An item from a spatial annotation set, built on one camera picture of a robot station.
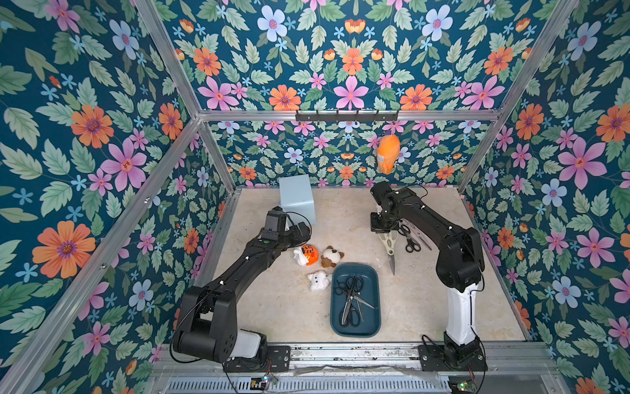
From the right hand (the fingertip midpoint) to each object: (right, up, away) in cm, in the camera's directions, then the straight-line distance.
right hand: (377, 228), depth 95 cm
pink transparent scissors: (+4, +3, -28) cm, 29 cm away
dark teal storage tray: (-5, -32, -14) cm, 35 cm away
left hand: (-28, 0, -6) cm, 29 cm away
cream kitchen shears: (+4, -5, -3) cm, 7 cm away
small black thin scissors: (-15, -22, -8) cm, 28 cm away
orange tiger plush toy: (-28, -10, -4) cm, 30 cm away
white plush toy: (-22, -18, -8) cm, 30 cm away
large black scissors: (-12, -28, -13) cm, 33 cm away
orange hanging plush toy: (+5, +30, +3) cm, 30 cm away
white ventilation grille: (-24, -44, -24) cm, 56 cm away
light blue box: (-32, +11, -1) cm, 34 cm away
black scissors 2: (-8, -21, -7) cm, 23 cm away
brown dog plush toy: (-18, -11, -1) cm, 22 cm away
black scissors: (+15, -7, +4) cm, 17 cm away
